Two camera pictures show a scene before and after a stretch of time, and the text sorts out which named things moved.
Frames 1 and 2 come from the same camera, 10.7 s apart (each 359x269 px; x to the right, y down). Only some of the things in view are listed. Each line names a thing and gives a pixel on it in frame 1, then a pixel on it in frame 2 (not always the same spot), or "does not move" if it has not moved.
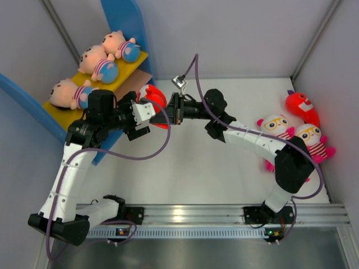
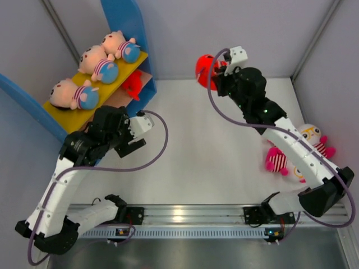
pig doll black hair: (66, 94) does not move
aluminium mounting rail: (313, 214) does not move
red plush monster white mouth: (298, 104) → (203, 70)
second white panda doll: (311, 135) does not move
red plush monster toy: (154, 95) → (133, 84)
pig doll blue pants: (95, 61) does not move
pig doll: (114, 42) does not move
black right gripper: (175, 110) → (222, 79)
